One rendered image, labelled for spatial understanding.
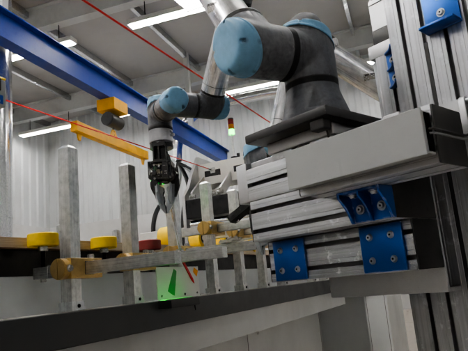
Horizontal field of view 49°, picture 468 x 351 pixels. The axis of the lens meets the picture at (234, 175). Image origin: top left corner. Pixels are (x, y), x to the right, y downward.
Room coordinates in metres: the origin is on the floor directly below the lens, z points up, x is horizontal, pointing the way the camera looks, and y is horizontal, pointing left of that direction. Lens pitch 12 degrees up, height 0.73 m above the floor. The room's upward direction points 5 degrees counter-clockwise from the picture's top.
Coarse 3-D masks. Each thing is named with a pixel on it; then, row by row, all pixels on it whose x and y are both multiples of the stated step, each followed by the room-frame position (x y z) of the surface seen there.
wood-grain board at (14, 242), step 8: (0, 240) 1.31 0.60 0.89; (8, 240) 1.33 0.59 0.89; (16, 240) 1.35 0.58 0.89; (24, 240) 1.38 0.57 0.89; (80, 240) 1.57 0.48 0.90; (0, 248) 1.33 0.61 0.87; (8, 248) 1.35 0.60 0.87; (16, 248) 1.36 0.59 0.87; (24, 248) 1.38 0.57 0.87; (32, 248) 1.40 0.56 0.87; (48, 248) 1.45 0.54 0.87; (56, 248) 1.48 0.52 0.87; (80, 248) 1.57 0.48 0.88; (88, 248) 1.61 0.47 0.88; (120, 248) 1.75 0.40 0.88
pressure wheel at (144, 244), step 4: (140, 240) 1.81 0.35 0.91; (144, 240) 1.80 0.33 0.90; (148, 240) 1.80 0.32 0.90; (152, 240) 1.80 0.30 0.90; (156, 240) 1.81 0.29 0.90; (160, 240) 1.84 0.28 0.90; (140, 244) 1.81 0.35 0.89; (144, 244) 1.80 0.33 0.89; (148, 244) 1.80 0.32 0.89; (152, 244) 1.80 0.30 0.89; (156, 244) 1.81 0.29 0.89; (160, 244) 1.83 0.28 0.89; (140, 248) 1.81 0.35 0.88; (144, 248) 1.80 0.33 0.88; (148, 248) 1.80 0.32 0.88; (152, 248) 1.80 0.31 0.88; (156, 248) 1.81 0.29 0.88; (160, 248) 1.83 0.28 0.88; (148, 252) 1.83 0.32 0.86; (152, 252) 1.83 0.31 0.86
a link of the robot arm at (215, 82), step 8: (248, 0) 1.29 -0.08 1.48; (208, 56) 1.41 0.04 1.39; (208, 64) 1.41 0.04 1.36; (216, 64) 1.40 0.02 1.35; (208, 72) 1.43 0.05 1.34; (216, 72) 1.41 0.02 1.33; (208, 80) 1.44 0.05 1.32; (216, 80) 1.43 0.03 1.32; (224, 80) 1.44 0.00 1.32; (208, 88) 1.45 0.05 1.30; (216, 88) 1.44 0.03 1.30; (224, 88) 1.46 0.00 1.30; (200, 96) 1.47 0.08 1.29; (208, 96) 1.46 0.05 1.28; (216, 96) 1.46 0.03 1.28; (224, 96) 1.49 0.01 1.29; (200, 104) 1.46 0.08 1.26; (208, 104) 1.47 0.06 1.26; (216, 104) 1.48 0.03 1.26; (224, 104) 1.50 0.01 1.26; (200, 112) 1.48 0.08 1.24; (208, 112) 1.49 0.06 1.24; (216, 112) 1.50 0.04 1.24; (224, 112) 1.51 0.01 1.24
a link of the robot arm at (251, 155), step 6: (246, 144) 1.64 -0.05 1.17; (246, 150) 1.64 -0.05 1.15; (252, 150) 1.62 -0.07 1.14; (258, 150) 1.62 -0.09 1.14; (264, 150) 1.62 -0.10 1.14; (246, 156) 1.64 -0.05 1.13; (252, 156) 1.63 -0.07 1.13; (258, 156) 1.62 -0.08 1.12; (264, 156) 1.62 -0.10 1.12; (246, 162) 1.64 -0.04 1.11; (252, 162) 1.63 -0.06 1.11
